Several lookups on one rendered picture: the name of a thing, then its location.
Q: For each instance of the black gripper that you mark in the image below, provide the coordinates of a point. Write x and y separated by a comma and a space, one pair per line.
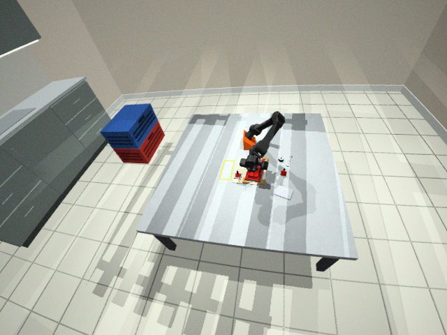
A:
263, 165

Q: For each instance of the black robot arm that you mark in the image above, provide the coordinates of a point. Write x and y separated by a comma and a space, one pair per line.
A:
276, 121

